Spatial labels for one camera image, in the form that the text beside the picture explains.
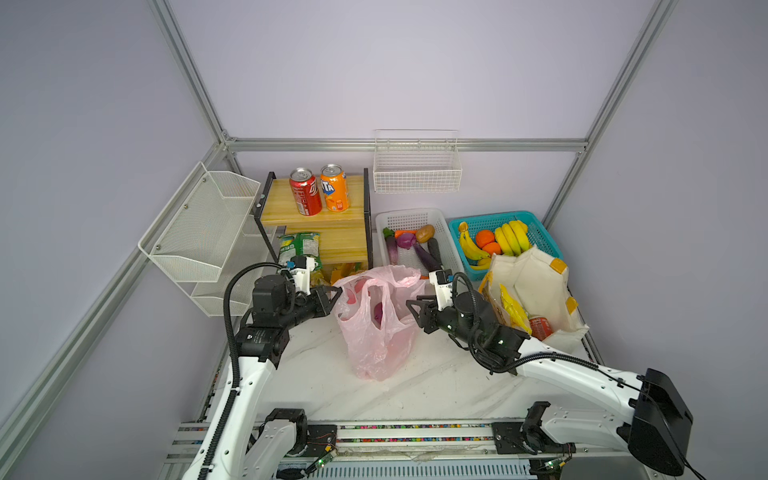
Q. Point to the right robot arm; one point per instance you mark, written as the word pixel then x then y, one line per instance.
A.
pixel 641 414

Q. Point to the red cola can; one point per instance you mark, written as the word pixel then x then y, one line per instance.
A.
pixel 540 328
pixel 305 190

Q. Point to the teal plastic fruit basket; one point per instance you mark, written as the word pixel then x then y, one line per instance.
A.
pixel 537 233

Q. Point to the purple onion front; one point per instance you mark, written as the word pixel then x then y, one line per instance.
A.
pixel 378 314

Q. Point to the brown potato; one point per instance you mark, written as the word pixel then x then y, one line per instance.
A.
pixel 425 233

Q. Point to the orange mango gummy bag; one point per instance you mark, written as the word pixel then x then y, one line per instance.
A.
pixel 340 271

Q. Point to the white plastic vegetable basket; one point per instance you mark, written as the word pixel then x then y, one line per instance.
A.
pixel 413 220

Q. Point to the green snack bag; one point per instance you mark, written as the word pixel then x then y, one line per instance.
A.
pixel 300 244

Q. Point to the orange carrot back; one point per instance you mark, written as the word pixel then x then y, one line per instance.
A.
pixel 405 233

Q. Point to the orange soda can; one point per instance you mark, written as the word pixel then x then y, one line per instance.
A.
pixel 334 187

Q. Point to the black frame wooden shelf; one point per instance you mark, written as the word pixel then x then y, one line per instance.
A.
pixel 345 237

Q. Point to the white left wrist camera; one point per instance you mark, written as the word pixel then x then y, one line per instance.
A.
pixel 301 268

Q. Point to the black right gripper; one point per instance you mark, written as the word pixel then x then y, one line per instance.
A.
pixel 425 319

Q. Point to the purple onion back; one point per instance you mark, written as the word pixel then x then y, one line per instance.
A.
pixel 406 241

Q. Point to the pink plastic grocery bag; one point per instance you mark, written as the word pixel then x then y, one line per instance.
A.
pixel 376 353

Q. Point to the white canvas tote bag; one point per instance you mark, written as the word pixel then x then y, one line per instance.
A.
pixel 539 282

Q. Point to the purple onion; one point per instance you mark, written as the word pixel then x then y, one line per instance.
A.
pixel 378 314
pixel 406 241

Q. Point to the yellow potato chips bag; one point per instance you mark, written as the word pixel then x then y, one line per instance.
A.
pixel 518 317

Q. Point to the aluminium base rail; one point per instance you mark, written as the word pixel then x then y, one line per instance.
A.
pixel 452 449

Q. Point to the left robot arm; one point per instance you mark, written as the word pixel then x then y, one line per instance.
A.
pixel 234 448

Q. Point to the light purple eggplant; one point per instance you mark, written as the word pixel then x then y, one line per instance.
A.
pixel 392 248

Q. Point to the yellow banana bunch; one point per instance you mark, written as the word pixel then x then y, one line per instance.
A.
pixel 512 237

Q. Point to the white wire wall basket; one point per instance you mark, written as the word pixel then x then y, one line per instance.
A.
pixel 416 161

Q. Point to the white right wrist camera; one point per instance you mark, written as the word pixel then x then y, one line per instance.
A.
pixel 442 282

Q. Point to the yellow banana left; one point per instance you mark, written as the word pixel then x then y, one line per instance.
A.
pixel 471 251

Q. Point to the dark purple eggplant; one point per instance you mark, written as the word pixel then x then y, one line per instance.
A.
pixel 430 263

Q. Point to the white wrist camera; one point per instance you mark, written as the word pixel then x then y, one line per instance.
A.
pixel 442 282
pixel 301 268

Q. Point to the orange fruit back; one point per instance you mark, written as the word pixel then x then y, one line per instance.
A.
pixel 484 237

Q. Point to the white mesh wall rack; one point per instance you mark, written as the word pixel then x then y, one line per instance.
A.
pixel 205 234

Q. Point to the dark green cucumber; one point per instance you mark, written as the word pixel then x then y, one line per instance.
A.
pixel 434 250

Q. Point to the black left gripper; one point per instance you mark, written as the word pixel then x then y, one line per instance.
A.
pixel 323 306

